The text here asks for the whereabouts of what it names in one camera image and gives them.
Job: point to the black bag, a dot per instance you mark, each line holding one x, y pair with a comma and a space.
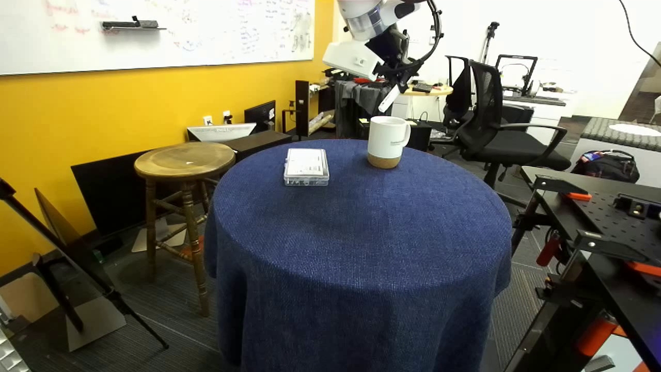
608, 163

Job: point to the white flat box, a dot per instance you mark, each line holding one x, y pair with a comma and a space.
306, 167

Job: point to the white marker black cap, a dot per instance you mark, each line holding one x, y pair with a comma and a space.
389, 99

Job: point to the black flat panel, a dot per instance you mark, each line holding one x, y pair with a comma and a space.
115, 193

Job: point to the round wooden stool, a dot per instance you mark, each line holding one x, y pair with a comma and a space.
178, 179

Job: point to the blue round tablecloth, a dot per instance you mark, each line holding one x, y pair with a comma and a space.
375, 270

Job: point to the white ceramic mug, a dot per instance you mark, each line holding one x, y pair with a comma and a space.
387, 136

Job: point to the black whiteboard eraser tray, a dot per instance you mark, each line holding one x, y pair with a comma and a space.
136, 22

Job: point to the white tray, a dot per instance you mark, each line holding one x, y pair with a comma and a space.
219, 130

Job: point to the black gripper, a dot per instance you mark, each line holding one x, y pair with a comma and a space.
393, 49

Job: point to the black office chair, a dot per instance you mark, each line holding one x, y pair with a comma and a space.
476, 115

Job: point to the white wall whiteboard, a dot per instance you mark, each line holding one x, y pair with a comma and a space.
65, 35

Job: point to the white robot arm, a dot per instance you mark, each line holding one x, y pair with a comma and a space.
366, 19

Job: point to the black perforated robot table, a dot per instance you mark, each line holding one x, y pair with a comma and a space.
607, 236

